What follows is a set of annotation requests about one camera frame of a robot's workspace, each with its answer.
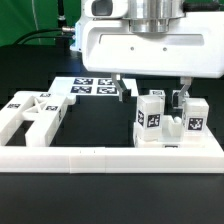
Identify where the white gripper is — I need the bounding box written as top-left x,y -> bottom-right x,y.
82,13 -> 224,102

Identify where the small white marker block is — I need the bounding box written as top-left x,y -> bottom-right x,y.
136,95 -> 165,141

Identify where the white chair seat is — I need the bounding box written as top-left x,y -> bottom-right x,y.
133,115 -> 183,148

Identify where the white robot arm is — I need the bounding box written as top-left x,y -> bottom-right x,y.
71,0 -> 224,107

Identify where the white marker base sheet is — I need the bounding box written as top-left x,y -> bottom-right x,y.
48,76 -> 139,98

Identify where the white U-shaped obstacle frame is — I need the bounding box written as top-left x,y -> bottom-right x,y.
0,133 -> 224,174

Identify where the white chair back frame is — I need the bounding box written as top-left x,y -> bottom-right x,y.
0,91 -> 76,147

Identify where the black cable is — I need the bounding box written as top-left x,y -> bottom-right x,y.
13,29 -> 64,46

